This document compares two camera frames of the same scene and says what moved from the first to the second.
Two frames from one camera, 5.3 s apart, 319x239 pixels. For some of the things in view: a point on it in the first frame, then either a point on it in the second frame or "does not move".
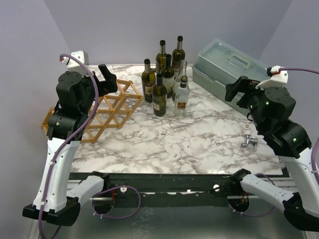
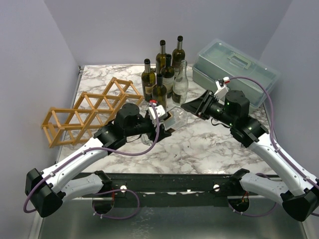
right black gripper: (245, 90) -> (206, 106)
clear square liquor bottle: (181, 94) -> (175, 116)
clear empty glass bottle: (183, 72) does not move
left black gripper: (109, 85) -> (162, 132)
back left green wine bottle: (160, 59) does not move
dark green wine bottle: (148, 81) does not move
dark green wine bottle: (159, 97) does not move
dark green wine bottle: (168, 73) does not move
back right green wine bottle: (178, 55) does not move
